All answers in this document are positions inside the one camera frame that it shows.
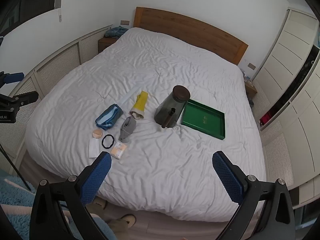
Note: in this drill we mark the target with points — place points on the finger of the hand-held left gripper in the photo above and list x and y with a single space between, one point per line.
25 97
15 77

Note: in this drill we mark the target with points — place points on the wooden headboard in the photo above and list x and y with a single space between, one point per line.
187 27

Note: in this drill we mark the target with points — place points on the grey glass jar brown lid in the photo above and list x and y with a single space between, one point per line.
172 102

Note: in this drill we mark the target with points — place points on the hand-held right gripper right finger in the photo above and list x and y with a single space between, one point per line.
226 177

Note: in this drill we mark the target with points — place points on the green tray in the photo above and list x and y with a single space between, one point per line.
200 120

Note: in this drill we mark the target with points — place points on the yellow cloth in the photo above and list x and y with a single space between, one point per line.
140 102

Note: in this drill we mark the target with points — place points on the blue fluffy rug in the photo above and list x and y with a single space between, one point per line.
15 187

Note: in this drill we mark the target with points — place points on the black stand leg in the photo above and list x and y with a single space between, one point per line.
13 166

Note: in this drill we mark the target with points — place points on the blue cloth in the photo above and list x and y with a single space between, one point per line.
116 32
107 116

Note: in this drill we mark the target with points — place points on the blue crumpled cloth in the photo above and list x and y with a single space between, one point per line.
116 32

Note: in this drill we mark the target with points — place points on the white wardrobe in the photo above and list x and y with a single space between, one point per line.
295 85

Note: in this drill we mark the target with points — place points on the beige powder puff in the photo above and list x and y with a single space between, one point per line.
96 133

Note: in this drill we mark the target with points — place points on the orange tissue packet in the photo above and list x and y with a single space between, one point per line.
118 150

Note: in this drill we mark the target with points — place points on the window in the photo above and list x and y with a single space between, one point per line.
30 2

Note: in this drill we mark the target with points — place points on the red clothes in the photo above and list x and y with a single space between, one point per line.
265 118

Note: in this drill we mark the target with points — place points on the grey sock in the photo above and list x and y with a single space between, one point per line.
127 128

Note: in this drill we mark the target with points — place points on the long white strip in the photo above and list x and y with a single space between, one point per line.
130 95

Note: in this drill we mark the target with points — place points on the white louvered wall cabinet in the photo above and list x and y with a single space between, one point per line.
62 60

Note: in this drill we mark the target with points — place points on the small items on nightstand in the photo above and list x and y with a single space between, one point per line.
247 78

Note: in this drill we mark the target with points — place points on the wall switch plate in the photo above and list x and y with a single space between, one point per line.
125 22
252 66

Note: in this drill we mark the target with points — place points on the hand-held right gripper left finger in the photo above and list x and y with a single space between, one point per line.
96 177

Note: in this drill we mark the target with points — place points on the wooden nightstand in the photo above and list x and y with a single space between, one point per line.
105 43
250 88

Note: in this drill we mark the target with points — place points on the white bed duvet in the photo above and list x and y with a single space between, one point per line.
162 67

